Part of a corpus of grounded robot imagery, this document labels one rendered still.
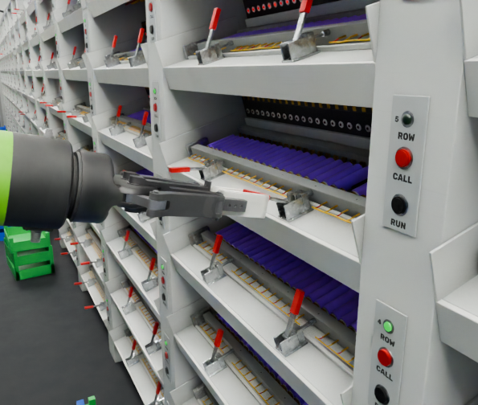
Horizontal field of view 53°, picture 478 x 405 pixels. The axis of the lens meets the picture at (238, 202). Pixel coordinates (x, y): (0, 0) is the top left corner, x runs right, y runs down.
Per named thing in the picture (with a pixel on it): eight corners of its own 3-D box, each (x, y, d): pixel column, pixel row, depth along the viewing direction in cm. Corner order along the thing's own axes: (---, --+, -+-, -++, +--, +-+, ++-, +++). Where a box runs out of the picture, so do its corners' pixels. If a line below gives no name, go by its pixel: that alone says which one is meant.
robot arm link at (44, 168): (16, 128, 42) (10, 119, 50) (2, 255, 44) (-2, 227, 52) (87, 138, 45) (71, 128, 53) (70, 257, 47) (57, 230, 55)
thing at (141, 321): (169, 398, 127) (151, 358, 122) (114, 303, 179) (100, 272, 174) (234, 358, 134) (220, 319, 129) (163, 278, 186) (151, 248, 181)
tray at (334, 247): (368, 299, 51) (352, 221, 48) (173, 184, 103) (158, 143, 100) (492, 220, 58) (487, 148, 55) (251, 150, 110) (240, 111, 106)
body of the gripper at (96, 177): (58, 210, 54) (137, 215, 58) (70, 231, 47) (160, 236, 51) (67, 144, 53) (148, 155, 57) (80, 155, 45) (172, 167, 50)
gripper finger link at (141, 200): (110, 179, 51) (118, 189, 46) (157, 185, 53) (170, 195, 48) (107, 201, 51) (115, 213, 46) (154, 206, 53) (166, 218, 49)
